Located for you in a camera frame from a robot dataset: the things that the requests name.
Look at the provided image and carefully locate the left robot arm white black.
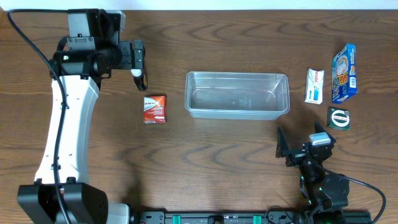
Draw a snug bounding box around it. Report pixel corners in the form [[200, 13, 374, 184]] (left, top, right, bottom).
[[17, 9, 147, 223]]

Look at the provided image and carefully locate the red orange medicine box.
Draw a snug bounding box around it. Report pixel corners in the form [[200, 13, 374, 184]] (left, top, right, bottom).
[[144, 95, 167, 124]]

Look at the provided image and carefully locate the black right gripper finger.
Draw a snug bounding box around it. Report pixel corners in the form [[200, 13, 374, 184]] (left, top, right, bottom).
[[314, 121, 336, 144], [275, 128, 289, 157]]

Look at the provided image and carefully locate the blue KoolFever box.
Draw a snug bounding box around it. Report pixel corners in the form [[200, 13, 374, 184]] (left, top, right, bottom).
[[331, 44, 358, 104]]

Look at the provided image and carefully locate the black bottle with white cap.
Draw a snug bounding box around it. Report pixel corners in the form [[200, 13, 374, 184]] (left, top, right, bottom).
[[131, 68, 147, 91]]

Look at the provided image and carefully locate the white Panadol box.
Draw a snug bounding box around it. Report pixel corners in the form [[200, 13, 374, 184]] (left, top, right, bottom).
[[305, 68, 324, 105]]

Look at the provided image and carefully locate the green round tin box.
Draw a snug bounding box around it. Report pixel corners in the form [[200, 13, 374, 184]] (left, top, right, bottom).
[[327, 108, 351, 131]]

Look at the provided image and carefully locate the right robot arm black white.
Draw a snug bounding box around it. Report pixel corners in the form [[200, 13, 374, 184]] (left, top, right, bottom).
[[275, 121, 349, 223]]

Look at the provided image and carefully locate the clear plastic container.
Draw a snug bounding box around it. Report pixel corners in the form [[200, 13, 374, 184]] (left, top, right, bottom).
[[185, 72, 290, 120]]

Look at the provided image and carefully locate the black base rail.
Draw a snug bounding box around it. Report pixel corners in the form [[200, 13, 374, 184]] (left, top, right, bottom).
[[131, 209, 373, 224]]

